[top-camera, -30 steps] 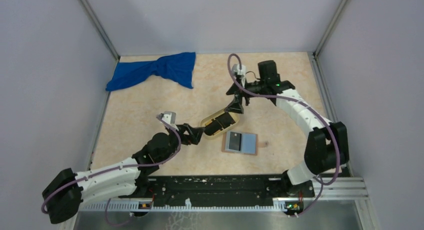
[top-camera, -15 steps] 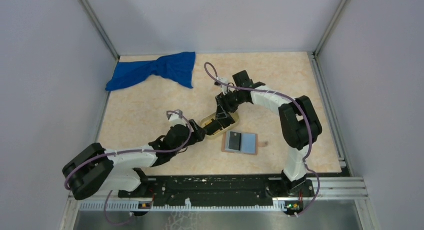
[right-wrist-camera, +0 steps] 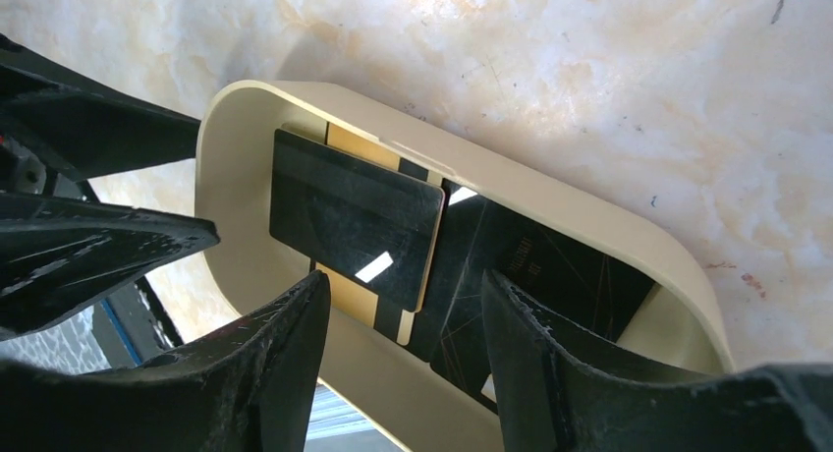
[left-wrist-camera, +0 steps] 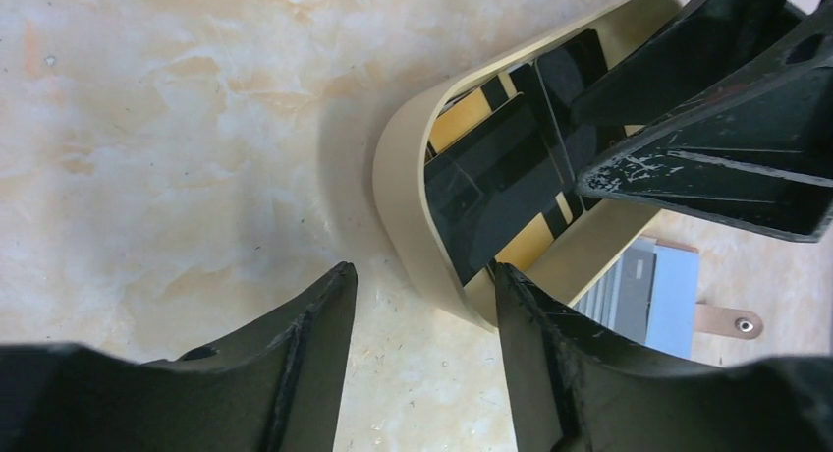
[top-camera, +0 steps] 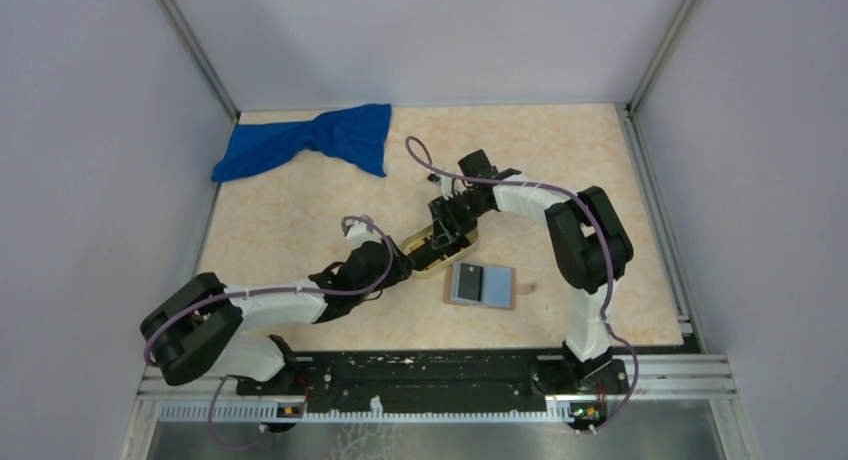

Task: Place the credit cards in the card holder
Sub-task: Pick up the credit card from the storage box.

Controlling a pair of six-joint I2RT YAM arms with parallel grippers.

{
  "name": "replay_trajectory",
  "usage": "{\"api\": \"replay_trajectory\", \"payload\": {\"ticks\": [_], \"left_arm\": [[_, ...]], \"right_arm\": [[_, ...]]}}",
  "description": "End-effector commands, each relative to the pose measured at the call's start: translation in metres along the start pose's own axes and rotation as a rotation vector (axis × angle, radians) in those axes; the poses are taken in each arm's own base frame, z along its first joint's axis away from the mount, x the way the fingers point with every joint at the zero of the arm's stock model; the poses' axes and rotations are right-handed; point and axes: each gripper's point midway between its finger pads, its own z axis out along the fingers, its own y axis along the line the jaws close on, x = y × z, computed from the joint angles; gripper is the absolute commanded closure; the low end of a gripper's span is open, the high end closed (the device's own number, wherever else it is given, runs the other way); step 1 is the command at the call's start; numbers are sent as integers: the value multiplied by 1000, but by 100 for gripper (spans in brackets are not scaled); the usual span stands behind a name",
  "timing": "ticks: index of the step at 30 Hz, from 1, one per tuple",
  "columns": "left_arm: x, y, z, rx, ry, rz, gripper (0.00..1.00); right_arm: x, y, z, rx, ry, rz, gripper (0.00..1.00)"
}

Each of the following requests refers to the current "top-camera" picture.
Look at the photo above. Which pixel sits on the aluminium front rail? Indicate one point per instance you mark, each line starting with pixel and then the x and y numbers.
pixel 686 376

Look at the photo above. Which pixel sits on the blue cloth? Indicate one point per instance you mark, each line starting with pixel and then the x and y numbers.
pixel 355 135

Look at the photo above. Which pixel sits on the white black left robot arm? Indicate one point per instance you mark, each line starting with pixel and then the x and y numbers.
pixel 209 328

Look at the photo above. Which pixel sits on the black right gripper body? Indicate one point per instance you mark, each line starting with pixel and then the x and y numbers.
pixel 462 210

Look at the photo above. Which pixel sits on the beige oval plastic tray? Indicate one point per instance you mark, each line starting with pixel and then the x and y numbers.
pixel 429 260

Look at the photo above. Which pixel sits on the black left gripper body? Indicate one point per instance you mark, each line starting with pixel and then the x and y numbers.
pixel 387 276

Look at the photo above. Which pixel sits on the aluminium right corner post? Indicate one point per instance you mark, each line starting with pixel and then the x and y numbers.
pixel 663 53

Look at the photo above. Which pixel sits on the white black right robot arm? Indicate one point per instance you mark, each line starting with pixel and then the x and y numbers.
pixel 589 242

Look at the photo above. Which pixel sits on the black VIP card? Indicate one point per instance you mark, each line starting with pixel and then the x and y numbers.
pixel 469 282

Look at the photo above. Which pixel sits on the aluminium corner post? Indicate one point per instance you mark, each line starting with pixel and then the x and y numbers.
pixel 663 53
pixel 193 46

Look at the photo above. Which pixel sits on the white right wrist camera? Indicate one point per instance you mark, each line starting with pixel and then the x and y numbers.
pixel 450 187

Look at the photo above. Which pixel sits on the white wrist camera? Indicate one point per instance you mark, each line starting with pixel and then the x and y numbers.
pixel 450 187
pixel 359 230

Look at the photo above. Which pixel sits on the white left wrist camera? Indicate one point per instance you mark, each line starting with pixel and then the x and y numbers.
pixel 359 230

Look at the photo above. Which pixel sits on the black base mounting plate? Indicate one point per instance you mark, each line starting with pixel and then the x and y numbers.
pixel 293 381

